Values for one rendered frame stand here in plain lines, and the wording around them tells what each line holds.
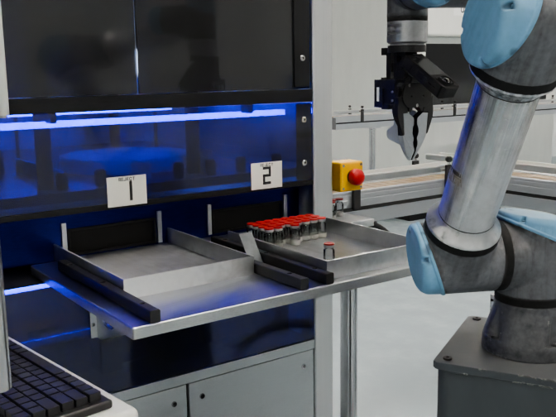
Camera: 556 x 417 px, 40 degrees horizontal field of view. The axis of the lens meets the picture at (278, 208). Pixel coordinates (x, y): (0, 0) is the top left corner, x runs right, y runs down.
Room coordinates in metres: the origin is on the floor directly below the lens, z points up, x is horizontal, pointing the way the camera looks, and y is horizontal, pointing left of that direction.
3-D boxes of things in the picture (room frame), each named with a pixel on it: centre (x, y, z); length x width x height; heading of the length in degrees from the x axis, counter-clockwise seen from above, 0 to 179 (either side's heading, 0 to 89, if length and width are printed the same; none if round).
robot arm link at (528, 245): (1.21, -0.41, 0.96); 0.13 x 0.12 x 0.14; 99
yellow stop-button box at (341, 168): (1.87, -0.16, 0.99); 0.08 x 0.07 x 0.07; 35
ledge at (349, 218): (1.92, -0.15, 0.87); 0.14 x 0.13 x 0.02; 35
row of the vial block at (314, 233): (1.63, -0.03, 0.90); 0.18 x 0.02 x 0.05; 125
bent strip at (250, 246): (1.41, 0.02, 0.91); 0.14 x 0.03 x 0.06; 36
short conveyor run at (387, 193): (2.16, -0.32, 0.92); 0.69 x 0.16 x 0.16; 125
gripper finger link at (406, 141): (1.44, -0.23, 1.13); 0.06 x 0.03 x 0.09; 34
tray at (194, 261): (1.44, 0.25, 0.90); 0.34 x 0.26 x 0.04; 35
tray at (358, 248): (1.54, -0.10, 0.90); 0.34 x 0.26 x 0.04; 35
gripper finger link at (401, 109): (1.42, -0.24, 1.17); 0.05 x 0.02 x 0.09; 124
